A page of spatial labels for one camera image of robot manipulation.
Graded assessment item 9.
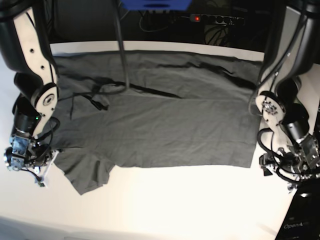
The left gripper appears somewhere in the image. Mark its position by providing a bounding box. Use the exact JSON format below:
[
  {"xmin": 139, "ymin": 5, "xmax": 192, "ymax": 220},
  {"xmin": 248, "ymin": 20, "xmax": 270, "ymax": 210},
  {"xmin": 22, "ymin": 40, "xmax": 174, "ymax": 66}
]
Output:
[{"xmin": 259, "ymin": 147, "xmax": 300, "ymax": 193}]

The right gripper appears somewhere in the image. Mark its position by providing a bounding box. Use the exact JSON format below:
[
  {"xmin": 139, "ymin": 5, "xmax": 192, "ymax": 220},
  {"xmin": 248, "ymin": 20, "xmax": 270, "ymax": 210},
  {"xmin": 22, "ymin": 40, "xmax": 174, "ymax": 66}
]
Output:
[{"xmin": 32, "ymin": 149, "xmax": 62, "ymax": 186}]

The dark grey T-shirt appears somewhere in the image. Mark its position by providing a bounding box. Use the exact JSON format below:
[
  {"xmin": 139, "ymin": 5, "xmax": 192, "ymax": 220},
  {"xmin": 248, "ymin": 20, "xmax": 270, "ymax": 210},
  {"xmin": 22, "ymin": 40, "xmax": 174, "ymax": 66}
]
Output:
[{"xmin": 52, "ymin": 51, "xmax": 261, "ymax": 195}]

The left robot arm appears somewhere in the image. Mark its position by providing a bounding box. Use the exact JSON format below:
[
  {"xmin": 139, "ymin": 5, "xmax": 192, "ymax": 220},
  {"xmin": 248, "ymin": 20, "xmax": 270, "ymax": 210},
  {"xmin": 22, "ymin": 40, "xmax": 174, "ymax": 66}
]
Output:
[{"xmin": 248, "ymin": 0, "xmax": 320, "ymax": 191}]

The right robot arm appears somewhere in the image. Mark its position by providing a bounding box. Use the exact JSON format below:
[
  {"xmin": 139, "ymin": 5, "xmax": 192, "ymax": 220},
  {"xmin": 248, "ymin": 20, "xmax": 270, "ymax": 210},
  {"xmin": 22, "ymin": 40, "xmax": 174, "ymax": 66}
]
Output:
[{"xmin": 0, "ymin": 0, "xmax": 60, "ymax": 187}]

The black OpenArm case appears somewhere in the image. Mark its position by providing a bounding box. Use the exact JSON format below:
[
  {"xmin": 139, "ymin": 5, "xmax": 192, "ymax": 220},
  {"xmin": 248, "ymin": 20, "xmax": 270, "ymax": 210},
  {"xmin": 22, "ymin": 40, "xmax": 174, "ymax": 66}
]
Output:
[{"xmin": 275, "ymin": 185, "xmax": 320, "ymax": 240}]

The black power strip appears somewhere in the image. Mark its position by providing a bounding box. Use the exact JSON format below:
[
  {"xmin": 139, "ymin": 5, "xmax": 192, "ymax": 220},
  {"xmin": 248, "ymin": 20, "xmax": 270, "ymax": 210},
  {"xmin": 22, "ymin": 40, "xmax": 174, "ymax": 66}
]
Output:
[{"xmin": 188, "ymin": 14, "xmax": 246, "ymax": 26}]

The blue box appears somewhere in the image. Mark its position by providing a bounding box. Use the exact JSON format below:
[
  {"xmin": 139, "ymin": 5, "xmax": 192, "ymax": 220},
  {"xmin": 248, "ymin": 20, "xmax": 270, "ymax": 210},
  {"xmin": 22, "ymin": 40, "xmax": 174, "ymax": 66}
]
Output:
[{"xmin": 121, "ymin": 0, "xmax": 192, "ymax": 11}]

